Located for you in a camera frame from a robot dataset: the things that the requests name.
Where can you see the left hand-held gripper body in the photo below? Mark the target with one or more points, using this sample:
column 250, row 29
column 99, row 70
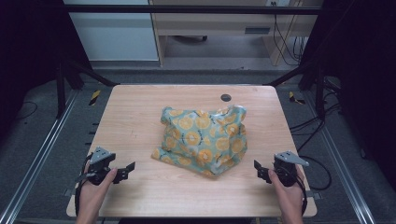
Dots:
column 101, row 166

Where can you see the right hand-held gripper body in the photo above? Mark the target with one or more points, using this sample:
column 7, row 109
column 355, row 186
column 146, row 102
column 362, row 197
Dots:
column 285, row 171

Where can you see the green cloth with orange slices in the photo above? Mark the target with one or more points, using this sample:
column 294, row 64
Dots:
column 202, row 140

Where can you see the person's right hand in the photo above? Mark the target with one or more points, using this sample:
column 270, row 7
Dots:
column 289, row 197

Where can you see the person's left hand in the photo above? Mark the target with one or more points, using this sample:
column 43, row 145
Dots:
column 93, row 194

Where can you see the yellow and black tape marker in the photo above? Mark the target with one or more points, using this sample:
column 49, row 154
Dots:
column 94, row 97
column 294, row 98

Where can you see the dark round table grommet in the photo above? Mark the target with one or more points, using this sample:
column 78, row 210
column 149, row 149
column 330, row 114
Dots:
column 225, row 97

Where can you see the black curtain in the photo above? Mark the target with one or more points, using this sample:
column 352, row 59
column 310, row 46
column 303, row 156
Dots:
column 364, row 77
column 28, row 56

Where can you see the white cabinet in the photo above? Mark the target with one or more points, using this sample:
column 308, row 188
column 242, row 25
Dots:
column 115, row 37

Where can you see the light wooden desk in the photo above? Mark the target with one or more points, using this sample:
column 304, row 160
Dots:
column 218, row 21

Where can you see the aluminium floor rail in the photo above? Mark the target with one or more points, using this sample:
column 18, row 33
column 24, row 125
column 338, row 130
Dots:
column 339, row 155
column 37, row 155

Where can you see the black metal frame stand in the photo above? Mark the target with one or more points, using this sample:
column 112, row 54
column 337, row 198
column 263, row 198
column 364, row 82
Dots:
column 61, row 93
column 320, row 93

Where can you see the white wall socket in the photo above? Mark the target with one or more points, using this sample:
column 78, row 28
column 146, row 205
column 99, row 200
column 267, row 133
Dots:
column 277, row 2

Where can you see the black horizontal frame bar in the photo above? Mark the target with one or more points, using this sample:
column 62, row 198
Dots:
column 186, row 9

